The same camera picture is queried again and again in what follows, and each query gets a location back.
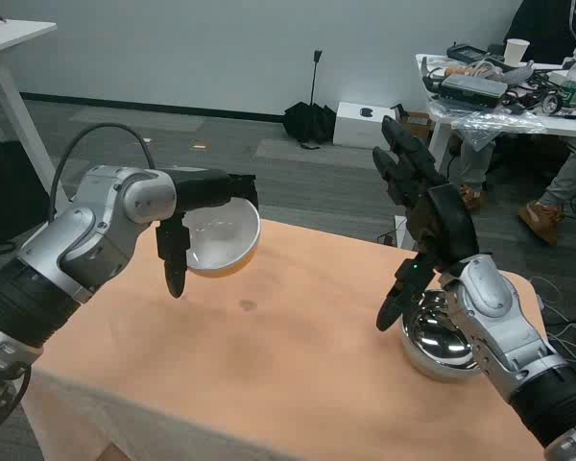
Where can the white desk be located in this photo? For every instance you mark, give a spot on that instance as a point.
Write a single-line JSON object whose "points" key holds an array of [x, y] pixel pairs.
{"points": [[5, 36]]}

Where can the black remote controller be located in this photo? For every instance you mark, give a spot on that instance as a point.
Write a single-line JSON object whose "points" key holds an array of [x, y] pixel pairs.
{"points": [[465, 52]]}

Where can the yellow plastic bowl white inside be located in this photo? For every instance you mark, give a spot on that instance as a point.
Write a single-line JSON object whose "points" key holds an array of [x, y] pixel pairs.
{"points": [[225, 235]]}

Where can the white paper cup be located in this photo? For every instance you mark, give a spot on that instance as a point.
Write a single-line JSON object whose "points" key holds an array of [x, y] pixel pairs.
{"points": [[516, 52]]}

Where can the black folded umbrella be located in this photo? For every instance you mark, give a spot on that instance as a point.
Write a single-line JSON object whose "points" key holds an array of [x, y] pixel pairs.
{"points": [[307, 120]]}

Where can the white carton with black logo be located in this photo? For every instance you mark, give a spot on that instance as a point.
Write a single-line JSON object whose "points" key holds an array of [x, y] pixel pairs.
{"points": [[355, 127]]}

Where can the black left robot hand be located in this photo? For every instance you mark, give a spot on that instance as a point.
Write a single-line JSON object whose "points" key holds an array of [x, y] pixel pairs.
{"points": [[201, 189]]}

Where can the shiny metal bowl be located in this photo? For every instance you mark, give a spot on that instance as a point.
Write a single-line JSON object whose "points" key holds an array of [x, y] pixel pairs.
{"points": [[434, 341]]}

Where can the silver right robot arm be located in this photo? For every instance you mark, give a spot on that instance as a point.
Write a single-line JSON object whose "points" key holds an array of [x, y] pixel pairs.
{"points": [[499, 312]]}

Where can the black electronic device case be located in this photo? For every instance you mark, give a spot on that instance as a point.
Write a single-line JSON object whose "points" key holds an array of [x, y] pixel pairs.
{"points": [[470, 89]]}

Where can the orange tablecloth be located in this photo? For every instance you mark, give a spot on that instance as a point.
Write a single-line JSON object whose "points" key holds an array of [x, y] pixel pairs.
{"points": [[269, 346]]}

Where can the brown cardboard box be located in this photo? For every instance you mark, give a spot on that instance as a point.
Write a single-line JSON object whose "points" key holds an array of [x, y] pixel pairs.
{"points": [[417, 126]]}

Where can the white cluttered table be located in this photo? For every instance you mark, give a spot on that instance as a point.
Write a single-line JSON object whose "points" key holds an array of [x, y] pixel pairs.
{"points": [[571, 126]]}

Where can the seated person brown shoes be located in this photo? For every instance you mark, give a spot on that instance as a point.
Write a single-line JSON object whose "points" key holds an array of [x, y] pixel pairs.
{"points": [[571, 173]]}

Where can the clear plastic bag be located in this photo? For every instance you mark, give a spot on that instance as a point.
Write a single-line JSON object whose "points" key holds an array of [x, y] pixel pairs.
{"points": [[485, 122]]}

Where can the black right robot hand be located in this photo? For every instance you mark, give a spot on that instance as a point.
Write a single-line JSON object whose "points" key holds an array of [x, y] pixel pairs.
{"points": [[448, 221]]}

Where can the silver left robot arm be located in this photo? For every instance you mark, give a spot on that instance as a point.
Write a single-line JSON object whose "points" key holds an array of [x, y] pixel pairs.
{"points": [[77, 240]]}

